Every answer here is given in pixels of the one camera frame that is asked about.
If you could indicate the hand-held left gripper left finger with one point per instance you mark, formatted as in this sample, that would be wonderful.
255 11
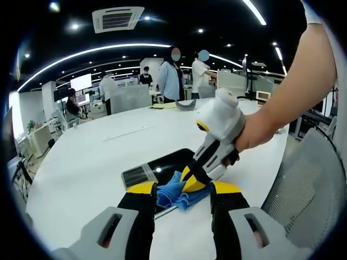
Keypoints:
86 242

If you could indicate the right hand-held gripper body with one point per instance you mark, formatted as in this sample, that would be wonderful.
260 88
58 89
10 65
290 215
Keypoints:
222 119

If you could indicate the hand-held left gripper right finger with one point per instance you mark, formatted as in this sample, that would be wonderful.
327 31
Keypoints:
275 239

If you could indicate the black tablet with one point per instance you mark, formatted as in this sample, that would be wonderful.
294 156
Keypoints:
170 162

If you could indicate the blue cleaning cloth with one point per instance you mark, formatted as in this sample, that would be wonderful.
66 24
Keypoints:
173 195

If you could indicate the person's right hand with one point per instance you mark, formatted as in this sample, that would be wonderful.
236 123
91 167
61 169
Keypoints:
254 130

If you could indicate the grey curved plastic piece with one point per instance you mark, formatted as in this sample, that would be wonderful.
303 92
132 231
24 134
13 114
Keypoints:
187 107

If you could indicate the white desk partition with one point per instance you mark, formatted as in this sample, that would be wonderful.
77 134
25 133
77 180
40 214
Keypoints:
230 81

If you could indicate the black equipment stand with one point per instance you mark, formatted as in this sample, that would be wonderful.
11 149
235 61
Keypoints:
249 81

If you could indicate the white storage box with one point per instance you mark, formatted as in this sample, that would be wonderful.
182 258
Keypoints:
263 95

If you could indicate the yellow notepad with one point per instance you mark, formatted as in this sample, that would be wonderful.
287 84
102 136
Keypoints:
164 106

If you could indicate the white grey curved piece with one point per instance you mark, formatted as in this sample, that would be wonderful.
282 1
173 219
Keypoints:
279 131

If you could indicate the curved ceiling light strip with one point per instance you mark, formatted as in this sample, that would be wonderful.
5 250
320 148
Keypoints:
227 61
146 45
255 13

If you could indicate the grey mesh office chair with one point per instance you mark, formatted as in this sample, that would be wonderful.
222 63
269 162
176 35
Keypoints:
309 187

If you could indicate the straight ceiling light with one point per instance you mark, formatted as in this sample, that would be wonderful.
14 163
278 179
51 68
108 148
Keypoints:
278 53

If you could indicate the grey desk partition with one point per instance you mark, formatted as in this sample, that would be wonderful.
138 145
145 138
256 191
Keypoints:
130 98

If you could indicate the black tripod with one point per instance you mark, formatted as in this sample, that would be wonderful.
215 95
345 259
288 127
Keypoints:
21 165

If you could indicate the white cabinet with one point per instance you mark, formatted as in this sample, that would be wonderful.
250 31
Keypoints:
38 140

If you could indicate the white office chair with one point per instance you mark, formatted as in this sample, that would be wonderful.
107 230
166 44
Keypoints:
58 120

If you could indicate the potted green plant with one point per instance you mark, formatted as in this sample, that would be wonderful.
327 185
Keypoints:
31 125

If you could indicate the black monitor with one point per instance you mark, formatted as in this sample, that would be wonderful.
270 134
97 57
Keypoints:
10 135

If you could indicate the ceiling air conditioner vent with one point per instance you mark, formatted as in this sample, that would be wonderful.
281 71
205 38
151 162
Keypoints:
118 20

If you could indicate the round ceiling spotlights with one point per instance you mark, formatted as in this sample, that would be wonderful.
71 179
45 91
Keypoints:
74 26

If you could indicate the wall display screen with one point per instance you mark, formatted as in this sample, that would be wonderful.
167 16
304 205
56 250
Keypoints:
81 82

